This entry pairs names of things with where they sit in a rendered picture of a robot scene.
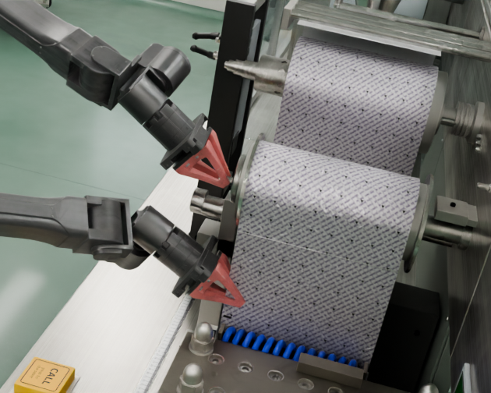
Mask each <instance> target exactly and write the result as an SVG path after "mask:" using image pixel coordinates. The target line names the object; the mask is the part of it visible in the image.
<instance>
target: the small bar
mask: <svg viewBox="0 0 491 393"><path fill-rule="evenodd" d="M296 371H298V372H300V373H304V374H308V375H312V376H314V377H320V378H323V379H326V380H329V381H334V382H337V383H340V384H345V385H348V386H351V387H354V388H360V387H361V384H362V379H363V373H364V370H363V369H360V368H357V367H354V366H349V365H346V364H343V363H338V362H334V361H331V360H328V359H324V358H320V357H317V356H312V355H309V354H306V353H303V352H301V353H300V357H299V360H298V366H297V369H296Z"/></svg>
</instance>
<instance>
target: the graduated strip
mask: <svg viewBox="0 0 491 393"><path fill-rule="evenodd" d="M194 301H195V299H194V298H193V297H191V296H190V295H189V294H187V293H185V295H184V297H183V299H182V301H181V303H180V305H179V306H178V309H177V310H176V312H175V315H174V316H173V318H172V319H171V322H170V324H169V325H168V328H167V330H166V331H165V333H164V335H163V337H162V339H161V341H160V343H159V344H158V346H157V348H156V350H155V352H154V354H153V355H152V357H151V359H150V362H149V363H148V365H147V368H146V369H145V370H144V372H143V375H142V377H141V378H140V381H139V382H138V384H137V386H136V388H135V390H134V392H133V393H148V392H149V390H150V388H151V386H152V384H153V382H154V380H155V378H156V376H157V374H158V372H159V370H160V368H161V366H162V364H163V362H164V360H165V358H166V356H167V354H168V352H169V350H170V348H171V346H172V344H173V342H174V340H175V338H176V336H177V334H178V332H179V330H180V328H181V326H182V324H183V322H184V320H185V318H186V317H187V315H188V313H189V311H190V309H191V307H192V305H193V303H194Z"/></svg>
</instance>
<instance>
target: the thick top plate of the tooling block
mask: <svg viewBox="0 0 491 393"><path fill-rule="evenodd" d="M192 334H193V333H192V332H189V331H187V333H186V335H185V337H184V339H183V341H182V344H181V345H180V347H179V349H178V351H177V353H176V355H175V358H174V359H173V361H172V364H171V366H170V368H169V370H168V372H167V374H166V376H165V378H164V380H163V382H162V384H161V386H160V388H159V390H158V392H157V393H177V386H178V383H179V378H180V376H181V375H183V371H184V369H185V367H186V366H187V365H189V364H190V363H196V364H198V365H200V367H201V369H202V371H203V382H204V383H203V393H410V392H407V391H402V390H399V389H396V388H391V387H388V386H385V385H382V384H377V383H373V382H371V381H365V380H362V384H361V387H360V388H354V387H351V386H348V385H345V384H340V383H337V382H334V381H329V380H326V379H323V378H320V377H314V376H312V375H308V374H304V373H300V372H298V371H296V369H297V366H298V362H297V361H294V360H291V359H285V358H283V357H280V356H275V355H271V354H269V353H265V352H261V351H257V350H254V349H249V348H246V347H243V346H240V345H235V344H231V343H229V342H223V341H221V340H217V339H216V340H215V342H214V345H213V347H214V350H213V352H212V353H211V354H210V355H208V356H198V355H196V354H194V353H192V352H191V351H190V350H189V343H190V342H191V337H192Z"/></svg>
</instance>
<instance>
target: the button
mask: <svg viewBox="0 0 491 393"><path fill-rule="evenodd" d="M75 370H76V369H75V368H74V367H71V366H66V365H63V364H60V363H56V362H52V361H50V360H46V359H42V358H39V357H36V356H35V357H34V358H33V359H32V360H31V362H30V363H29V365H28V366H27V367H26V369H25V370H24V371H23V372H22V374H21V375H20V376H19V378H18V379H17V381H16V382H15V384H14V393H66V391H67V390H68V388H69V386H70V385H71V383H72V382H73V381H74V379H75Z"/></svg>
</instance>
